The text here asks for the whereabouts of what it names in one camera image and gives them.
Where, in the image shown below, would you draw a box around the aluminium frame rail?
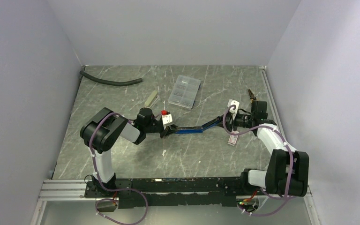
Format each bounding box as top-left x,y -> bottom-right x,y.
38,179 -> 312,202

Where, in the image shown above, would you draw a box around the small beige white stapler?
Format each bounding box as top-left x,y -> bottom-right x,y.
144,90 -> 159,108

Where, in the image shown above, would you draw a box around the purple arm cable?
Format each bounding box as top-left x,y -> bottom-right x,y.
222,105 -> 297,218
88,112 -> 149,225

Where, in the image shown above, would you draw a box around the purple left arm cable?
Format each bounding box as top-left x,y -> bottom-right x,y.
88,112 -> 149,225

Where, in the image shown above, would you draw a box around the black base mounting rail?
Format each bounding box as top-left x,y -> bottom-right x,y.
84,176 -> 270,209

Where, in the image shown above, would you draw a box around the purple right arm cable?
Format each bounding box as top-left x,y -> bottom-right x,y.
222,105 -> 297,218

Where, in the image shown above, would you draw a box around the blue black stapler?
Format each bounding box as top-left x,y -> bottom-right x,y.
174,117 -> 222,134

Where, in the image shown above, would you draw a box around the dark corrugated hose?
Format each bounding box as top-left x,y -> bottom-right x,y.
79,70 -> 143,87

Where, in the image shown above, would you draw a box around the clear plastic screw organizer box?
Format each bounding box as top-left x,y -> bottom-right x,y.
168,75 -> 201,109

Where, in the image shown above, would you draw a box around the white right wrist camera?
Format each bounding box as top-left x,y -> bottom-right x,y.
227,99 -> 240,120

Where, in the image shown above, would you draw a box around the yellow handled pliers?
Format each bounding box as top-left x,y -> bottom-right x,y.
247,89 -> 257,102

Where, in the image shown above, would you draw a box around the red white staples box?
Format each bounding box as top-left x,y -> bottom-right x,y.
227,131 -> 239,146

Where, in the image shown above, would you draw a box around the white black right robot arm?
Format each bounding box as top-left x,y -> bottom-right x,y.
222,99 -> 309,197

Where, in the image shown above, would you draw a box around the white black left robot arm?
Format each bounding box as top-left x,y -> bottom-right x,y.
80,107 -> 173,197

